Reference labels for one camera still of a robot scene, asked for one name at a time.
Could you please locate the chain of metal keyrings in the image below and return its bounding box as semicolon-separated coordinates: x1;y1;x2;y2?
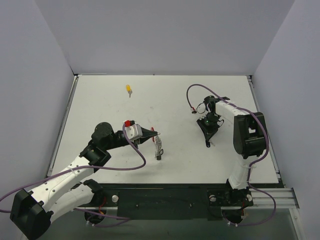
152;134;165;161

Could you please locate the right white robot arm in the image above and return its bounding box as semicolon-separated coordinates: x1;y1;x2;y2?
196;95;269;205

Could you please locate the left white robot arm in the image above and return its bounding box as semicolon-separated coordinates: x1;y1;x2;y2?
10;120;159;240

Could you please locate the yellow tagged key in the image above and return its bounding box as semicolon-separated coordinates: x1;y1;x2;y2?
126;84;133;97

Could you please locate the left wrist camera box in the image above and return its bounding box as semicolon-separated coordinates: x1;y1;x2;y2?
124;120;143;141

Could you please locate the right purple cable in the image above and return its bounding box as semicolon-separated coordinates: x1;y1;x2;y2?
186;84;277;228

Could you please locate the purple cable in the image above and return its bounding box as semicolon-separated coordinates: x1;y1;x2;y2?
186;84;277;228
0;123;147;228

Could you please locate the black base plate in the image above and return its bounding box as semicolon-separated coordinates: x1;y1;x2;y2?
85;183;253;221

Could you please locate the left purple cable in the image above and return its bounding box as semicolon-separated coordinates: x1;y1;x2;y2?
0;123;147;228

